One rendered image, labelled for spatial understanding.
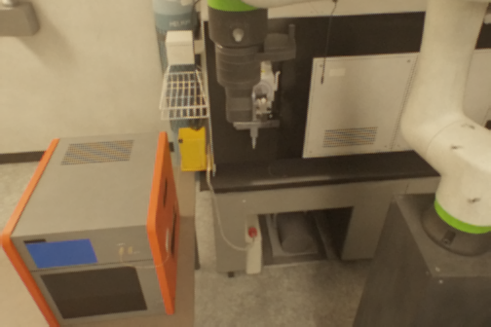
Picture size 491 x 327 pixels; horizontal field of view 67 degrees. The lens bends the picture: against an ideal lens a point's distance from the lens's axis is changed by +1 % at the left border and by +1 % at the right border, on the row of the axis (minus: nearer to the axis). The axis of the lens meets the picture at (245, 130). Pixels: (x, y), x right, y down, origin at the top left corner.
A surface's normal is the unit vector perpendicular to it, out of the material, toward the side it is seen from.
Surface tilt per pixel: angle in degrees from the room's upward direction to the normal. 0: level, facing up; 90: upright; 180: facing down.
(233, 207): 90
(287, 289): 0
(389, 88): 90
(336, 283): 0
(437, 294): 90
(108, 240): 90
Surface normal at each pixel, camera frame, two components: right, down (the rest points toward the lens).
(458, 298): 0.02, 0.58
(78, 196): 0.00, -0.82
